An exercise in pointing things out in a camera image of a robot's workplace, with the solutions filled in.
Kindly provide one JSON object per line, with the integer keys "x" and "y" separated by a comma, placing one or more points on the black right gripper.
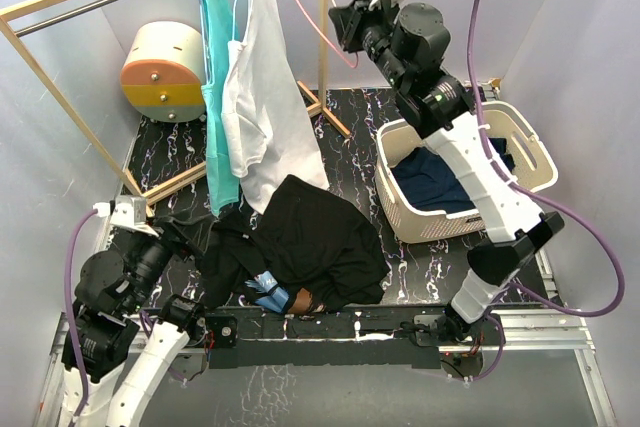
{"x": 349, "y": 22}

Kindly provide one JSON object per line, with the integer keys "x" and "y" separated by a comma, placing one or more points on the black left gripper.
{"x": 176, "y": 239}

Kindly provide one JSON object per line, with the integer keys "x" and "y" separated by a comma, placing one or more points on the black t shirt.
{"x": 311, "y": 251}

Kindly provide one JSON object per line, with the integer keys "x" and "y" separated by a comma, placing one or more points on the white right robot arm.
{"x": 407, "y": 45}

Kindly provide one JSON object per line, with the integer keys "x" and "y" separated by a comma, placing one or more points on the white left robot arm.
{"x": 98, "y": 391}

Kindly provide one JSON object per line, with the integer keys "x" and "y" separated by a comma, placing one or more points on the teal t shirt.
{"x": 218, "y": 31}

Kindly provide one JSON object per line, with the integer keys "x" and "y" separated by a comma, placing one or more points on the white t shirt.
{"x": 268, "y": 130}

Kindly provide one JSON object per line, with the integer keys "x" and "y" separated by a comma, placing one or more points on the cream round drawer cabinet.
{"x": 164, "y": 71}

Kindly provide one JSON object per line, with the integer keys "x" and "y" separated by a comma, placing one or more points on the navy blue garment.
{"x": 429, "y": 184}

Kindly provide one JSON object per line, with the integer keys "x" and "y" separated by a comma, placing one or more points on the cream plastic laundry basket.
{"x": 395, "y": 140}

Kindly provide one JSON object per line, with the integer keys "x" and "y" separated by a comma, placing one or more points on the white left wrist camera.
{"x": 126, "y": 212}

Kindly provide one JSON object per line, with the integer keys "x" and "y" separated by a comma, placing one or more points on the aluminium base frame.
{"x": 380, "y": 335}

